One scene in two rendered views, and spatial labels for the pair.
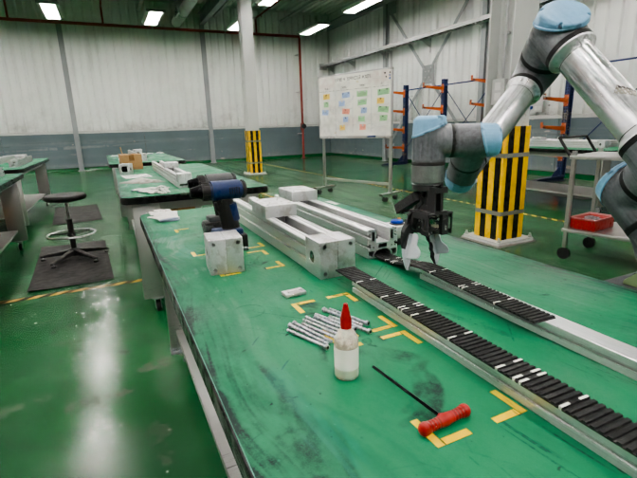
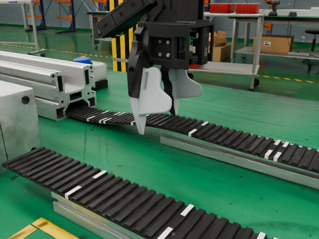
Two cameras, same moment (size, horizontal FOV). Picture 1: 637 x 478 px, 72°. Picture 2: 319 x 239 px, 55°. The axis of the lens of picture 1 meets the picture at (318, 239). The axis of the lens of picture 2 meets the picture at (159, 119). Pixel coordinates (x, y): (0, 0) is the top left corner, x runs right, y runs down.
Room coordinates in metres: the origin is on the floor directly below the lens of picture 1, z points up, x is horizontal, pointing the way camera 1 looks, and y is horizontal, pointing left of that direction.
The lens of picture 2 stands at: (0.68, -0.03, 0.98)
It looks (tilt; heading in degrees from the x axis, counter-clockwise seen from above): 21 degrees down; 328
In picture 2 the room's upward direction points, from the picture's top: straight up
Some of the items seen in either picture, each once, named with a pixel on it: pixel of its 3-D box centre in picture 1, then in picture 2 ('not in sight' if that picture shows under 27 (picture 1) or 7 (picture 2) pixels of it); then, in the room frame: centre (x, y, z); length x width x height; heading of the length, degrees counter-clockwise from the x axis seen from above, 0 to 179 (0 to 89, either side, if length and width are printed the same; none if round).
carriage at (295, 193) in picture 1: (297, 196); not in sight; (1.81, 0.08, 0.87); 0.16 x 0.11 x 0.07; 24
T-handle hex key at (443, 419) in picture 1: (407, 392); not in sight; (0.54, -0.12, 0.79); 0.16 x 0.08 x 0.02; 30
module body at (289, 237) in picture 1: (274, 224); not in sight; (1.50, 0.15, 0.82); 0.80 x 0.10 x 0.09; 24
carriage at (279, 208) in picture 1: (273, 211); not in sight; (1.50, 0.15, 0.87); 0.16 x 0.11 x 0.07; 24
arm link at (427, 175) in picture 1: (428, 174); not in sight; (1.03, -0.26, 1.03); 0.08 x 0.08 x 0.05
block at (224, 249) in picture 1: (227, 250); not in sight; (1.16, 0.25, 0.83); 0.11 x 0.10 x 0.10; 110
